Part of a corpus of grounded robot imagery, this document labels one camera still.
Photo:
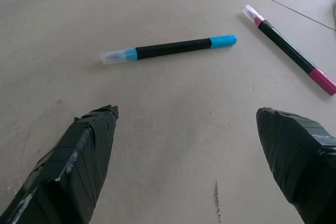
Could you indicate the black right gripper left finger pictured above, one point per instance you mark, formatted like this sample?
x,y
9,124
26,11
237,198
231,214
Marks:
x,y
68,171

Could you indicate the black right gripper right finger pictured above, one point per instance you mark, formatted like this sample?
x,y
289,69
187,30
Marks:
x,y
296,161

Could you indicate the magenta and black marker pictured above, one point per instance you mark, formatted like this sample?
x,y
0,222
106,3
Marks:
x,y
288,47

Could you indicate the blue and black marker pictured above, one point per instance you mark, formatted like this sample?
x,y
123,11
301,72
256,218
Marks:
x,y
170,48

